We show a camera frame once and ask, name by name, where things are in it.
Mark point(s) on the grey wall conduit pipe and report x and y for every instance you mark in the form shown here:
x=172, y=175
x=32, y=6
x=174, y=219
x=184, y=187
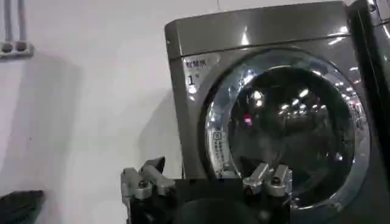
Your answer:
x=7, y=20
x=21, y=20

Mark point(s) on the grey dryer numbered one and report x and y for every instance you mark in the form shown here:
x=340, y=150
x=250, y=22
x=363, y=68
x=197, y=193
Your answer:
x=262, y=100

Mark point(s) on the grey dryer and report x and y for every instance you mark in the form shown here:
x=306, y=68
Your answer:
x=373, y=61

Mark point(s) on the round glass dryer door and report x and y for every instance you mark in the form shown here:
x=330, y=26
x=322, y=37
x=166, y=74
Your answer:
x=289, y=128

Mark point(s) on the black basket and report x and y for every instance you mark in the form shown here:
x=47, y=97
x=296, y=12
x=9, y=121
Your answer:
x=20, y=207

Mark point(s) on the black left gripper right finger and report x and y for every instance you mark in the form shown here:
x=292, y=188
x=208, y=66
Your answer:
x=271, y=179

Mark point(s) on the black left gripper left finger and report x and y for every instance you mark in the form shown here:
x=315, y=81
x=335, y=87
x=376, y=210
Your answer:
x=143, y=179

